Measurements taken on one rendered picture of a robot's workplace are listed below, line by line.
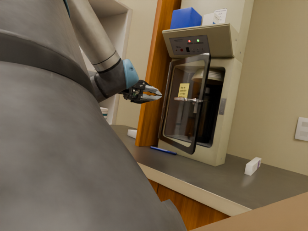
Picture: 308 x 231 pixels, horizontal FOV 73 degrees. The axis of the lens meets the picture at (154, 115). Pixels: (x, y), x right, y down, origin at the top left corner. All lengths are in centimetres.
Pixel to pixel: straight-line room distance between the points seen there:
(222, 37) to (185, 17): 20
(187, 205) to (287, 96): 85
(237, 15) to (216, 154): 59
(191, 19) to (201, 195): 71
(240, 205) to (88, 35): 57
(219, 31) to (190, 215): 68
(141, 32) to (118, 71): 140
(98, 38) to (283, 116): 105
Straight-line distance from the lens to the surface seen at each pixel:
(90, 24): 54
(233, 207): 64
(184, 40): 100
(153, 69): 108
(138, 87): 73
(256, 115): 134
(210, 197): 66
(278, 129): 132
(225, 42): 93
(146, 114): 107
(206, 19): 99
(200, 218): 73
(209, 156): 97
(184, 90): 93
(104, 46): 55
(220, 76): 103
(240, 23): 101
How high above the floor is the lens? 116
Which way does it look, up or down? 3 degrees down
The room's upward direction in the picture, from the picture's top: 9 degrees clockwise
